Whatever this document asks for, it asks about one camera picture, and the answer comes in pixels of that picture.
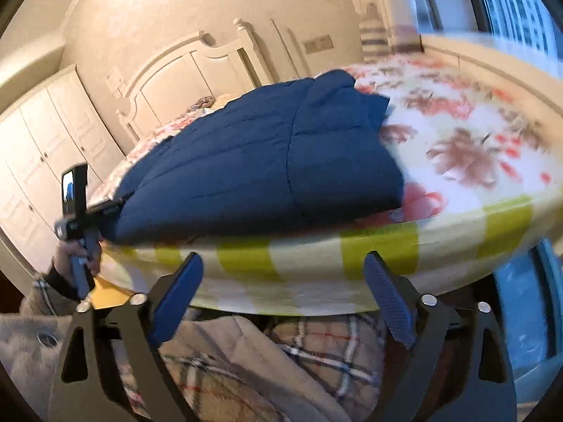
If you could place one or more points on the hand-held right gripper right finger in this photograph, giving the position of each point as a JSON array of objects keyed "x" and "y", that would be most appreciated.
[{"x": 389, "y": 299}]

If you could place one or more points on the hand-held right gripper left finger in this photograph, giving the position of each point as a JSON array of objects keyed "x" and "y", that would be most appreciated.
[{"x": 176, "y": 299}]

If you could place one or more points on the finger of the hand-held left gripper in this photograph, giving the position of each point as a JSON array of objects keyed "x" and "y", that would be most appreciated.
[{"x": 105, "y": 210}]

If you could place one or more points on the navy quilted puffer jacket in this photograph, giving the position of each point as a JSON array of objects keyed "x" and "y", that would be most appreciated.
[{"x": 264, "y": 162}]

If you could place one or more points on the person's left forearm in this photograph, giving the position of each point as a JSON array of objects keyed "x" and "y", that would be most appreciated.
[{"x": 57, "y": 283}]

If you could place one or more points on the person's left hand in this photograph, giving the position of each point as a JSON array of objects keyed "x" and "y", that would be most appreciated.
[{"x": 65, "y": 257}]

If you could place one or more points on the cream white wardrobe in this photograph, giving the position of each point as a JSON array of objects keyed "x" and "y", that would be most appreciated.
[{"x": 48, "y": 140}]

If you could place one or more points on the plaid pants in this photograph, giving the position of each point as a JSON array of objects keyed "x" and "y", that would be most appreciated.
[{"x": 330, "y": 351}]

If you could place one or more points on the cream white wooden headboard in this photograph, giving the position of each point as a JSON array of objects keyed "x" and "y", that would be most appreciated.
[{"x": 184, "y": 70}]

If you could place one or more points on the beige fleece coat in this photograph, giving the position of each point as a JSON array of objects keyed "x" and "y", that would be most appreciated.
[{"x": 26, "y": 360}]

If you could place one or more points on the bed with floral sheet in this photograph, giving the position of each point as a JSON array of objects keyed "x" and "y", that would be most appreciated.
[{"x": 462, "y": 110}]

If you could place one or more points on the striped ship print curtain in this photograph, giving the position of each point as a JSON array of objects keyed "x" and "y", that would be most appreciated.
[{"x": 378, "y": 22}]

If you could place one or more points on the window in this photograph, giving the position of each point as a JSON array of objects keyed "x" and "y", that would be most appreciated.
[{"x": 514, "y": 4}]

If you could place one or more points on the wall switch panel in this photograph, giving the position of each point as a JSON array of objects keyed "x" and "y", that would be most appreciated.
[{"x": 115, "y": 83}]

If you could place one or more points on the white wall conduit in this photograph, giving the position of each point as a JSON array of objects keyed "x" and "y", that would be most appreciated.
[{"x": 281, "y": 48}]

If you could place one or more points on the beige wall socket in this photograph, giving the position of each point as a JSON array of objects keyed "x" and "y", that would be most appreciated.
[{"x": 317, "y": 44}]

